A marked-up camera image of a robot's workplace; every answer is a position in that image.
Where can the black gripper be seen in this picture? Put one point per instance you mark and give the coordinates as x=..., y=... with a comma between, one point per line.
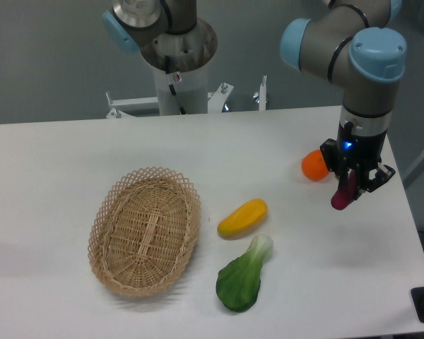
x=350, y=150

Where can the purple sweet potato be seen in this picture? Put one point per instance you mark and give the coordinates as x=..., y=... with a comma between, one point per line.
x=345, y=195

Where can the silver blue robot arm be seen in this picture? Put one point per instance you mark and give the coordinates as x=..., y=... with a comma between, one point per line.
x=351, y=47

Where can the orange fruit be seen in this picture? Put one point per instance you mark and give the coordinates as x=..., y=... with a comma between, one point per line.
x=314, y=167

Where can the yellow mango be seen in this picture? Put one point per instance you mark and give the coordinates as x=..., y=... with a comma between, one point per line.
x=248, y=215

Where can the green bok choy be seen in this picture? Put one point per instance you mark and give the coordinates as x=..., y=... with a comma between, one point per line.
x=239, y=282

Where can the woven wicker basket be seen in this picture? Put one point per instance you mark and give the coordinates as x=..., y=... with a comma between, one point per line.
x=145, y=232

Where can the white metal base frame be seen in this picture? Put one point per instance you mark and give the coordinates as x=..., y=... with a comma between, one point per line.
x=141, y=107

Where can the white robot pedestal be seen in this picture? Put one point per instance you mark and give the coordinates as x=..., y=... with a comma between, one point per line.
x=180, y=64

